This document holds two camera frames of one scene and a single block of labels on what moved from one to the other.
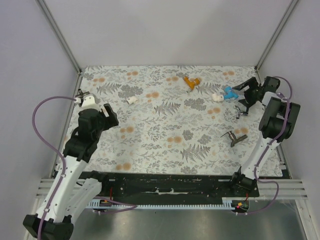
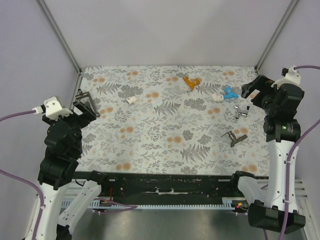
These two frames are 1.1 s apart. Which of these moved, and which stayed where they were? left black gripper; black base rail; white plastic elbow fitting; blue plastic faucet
Moved: left black gripper
Stayed: blue plastic faucet; black base rail; white plastic elbow fitting
